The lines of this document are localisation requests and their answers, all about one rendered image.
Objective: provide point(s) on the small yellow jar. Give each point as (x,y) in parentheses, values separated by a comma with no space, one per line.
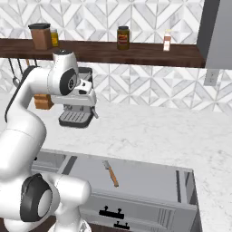
(54,38)

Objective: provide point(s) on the hanging dark utensil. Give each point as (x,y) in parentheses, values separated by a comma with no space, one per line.
(20,66)

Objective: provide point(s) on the white wall socket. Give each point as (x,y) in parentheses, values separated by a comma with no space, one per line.
(211,77)

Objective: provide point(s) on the grey open drawer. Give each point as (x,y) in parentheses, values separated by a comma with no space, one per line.
(142,184)

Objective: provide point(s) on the brown canister with black lid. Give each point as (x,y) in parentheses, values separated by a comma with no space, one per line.
(41,36)

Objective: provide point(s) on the grey and black coffee machine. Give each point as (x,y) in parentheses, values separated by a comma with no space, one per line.
(75,117)

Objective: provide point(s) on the grey wall cupboard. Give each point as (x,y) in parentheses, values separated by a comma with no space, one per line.
(220,33)

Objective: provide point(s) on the white and orange bottle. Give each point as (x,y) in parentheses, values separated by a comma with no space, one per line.
(167,41)

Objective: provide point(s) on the dark jar with red label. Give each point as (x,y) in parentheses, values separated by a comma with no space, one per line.
(123,38)

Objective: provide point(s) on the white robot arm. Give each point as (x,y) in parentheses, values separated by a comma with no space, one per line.
(21,142)

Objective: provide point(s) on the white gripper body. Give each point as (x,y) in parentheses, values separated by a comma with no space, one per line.
(79,99)

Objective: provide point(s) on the dark wooden wall shelf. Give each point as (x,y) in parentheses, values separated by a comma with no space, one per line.
(145,55)

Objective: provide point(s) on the brown wooden block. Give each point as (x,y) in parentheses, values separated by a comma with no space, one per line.
(43,101)

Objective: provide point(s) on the hanging grey ladle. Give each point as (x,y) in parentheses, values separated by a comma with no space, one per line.
(15,79)

